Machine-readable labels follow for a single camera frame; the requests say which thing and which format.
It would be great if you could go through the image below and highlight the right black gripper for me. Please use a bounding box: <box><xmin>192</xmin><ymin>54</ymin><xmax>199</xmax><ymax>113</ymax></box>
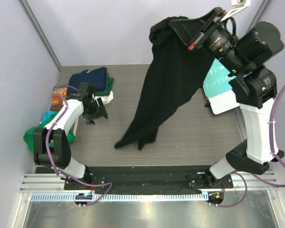
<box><xmin>170</xmin><ymin>7</ymin><xmax>247</xmax><ymax>76</ymax></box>

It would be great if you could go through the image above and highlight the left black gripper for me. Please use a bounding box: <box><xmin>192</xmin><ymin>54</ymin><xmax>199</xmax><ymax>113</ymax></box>
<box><xmin>82</xmin><ymin>97</ymin><xmax>107</xmax><ymax>124</ymax></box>

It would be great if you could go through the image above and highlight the black t shirt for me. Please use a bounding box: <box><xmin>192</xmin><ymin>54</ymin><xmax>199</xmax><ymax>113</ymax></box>
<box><xmin>114</xmin><ymin>17</ymin><xmax>214</xmax><ymax>150</ymax></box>

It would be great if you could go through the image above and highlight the teal folding template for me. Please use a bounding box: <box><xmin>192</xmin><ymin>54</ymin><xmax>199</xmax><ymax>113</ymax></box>
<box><xmin>203</xmin><ymin>59</ymin><xmax>236</xmax><ymax>98</ymax></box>

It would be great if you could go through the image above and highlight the white board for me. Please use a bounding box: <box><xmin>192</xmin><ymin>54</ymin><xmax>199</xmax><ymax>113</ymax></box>
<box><xmin>205</xmin><ymin>90</ymin><xmax>239</xmax><ymax>115</ymax></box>

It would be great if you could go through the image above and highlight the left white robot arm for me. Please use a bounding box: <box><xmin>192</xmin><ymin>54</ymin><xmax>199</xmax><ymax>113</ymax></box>
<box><xmin>33</xmin><ymin>94</ymin><xmax>108</xmax><ymax>190</ymax></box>

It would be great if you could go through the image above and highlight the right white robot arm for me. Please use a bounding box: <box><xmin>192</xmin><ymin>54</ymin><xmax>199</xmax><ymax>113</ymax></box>
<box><xmin>169</xmin><ymin>7</ymin><xmax>284</xmax><ymax>188</ymax></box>

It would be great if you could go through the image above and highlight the white folded shirt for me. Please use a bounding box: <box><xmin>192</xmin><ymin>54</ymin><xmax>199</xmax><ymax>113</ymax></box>
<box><xmin>95</xmin><ymin>91</ymin><xmax>114</xmax><ymax>105</ymax></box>

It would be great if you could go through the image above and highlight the dark green folded shirt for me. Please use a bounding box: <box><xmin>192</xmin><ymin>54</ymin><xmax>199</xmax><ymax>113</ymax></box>
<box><xmin>96</xmin><ymin>75</ymin><xmax>114</xmax><ymax>96</ymax></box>

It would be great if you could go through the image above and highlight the navy blue folded shirt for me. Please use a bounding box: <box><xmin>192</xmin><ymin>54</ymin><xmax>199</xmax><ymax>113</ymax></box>
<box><xmin>68</xmin><ymin>67</ymin><xmax>108</xmax><ymax>92</ymax></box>

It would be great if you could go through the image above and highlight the brown picture book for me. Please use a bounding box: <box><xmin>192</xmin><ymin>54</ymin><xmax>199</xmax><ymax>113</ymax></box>
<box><xmin>50</xmin><ymin>86</ymin><xmax>79</xmax><ymax>135</ymax></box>

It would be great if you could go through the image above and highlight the turquoise shirt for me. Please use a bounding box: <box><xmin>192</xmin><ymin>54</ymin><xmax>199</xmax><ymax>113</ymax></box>
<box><xmin>41</xmin><ymin>111</ymin><xmax>58</xmax><ymax>123</ymax></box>

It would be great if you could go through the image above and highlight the bright green crumpled shirt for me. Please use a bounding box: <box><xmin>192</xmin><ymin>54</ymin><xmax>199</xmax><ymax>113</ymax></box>
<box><xmin>23</xmin><ymin>116</ymin><xmax>76</xmax><ymax>152</ymax></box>

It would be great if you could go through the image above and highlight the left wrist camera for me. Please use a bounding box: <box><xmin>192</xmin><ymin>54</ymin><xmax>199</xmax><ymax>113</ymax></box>
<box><xmin>67</xmin><ymin>83</ymin><xmax>96</xmax><ymax>101</ymax></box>

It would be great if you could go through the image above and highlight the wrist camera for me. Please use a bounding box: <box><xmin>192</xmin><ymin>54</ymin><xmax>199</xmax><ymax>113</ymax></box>
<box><xmin>221</xmin><ymin>0</ymin><xmax>250</xmax><ymax>21</ymax></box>
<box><xmin>67</xmin><ymin>83</ymin><xmax>96</xmax><ymax>101</ymax></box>

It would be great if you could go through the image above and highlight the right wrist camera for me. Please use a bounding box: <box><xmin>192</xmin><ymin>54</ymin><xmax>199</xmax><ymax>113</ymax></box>
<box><xmin>221</xmin><ymin>0</ymin><xmax>250</xmax><ymax>21</ymax></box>

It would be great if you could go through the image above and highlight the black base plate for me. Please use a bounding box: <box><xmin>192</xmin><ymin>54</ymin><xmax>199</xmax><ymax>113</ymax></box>
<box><xmin>63</xmin><ymin>165</ymin><xmax>234</xmax><ymax>195</ymax></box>

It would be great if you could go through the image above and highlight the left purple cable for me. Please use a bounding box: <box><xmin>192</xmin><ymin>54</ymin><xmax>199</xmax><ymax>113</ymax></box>
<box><xmin>45</xmin><ymin>85</ymin><xmax>113</xmax><ymax>206</ymax></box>

